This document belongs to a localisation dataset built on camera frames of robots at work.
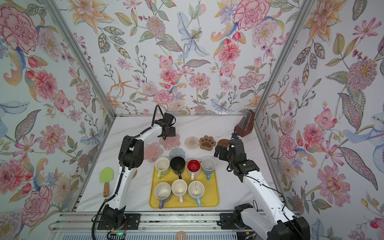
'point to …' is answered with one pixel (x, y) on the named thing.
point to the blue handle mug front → (196, 189)
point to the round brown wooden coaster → (224, 142)
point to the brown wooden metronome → (245, 125)
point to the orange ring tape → (183, 234)
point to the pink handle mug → (179, 187)
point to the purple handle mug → (162, 191)
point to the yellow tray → (211, 197)
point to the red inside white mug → (193, 166)
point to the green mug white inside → (162, 165)
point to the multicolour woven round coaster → (191, 142)
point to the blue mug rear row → (208, 166)
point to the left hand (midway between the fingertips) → (171, 133)
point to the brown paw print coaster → (207, 143)
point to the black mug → (177, 165)
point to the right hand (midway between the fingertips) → (223, 148)
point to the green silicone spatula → (106, 175)
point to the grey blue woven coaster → (176, 152)
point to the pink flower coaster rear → (170, 142)
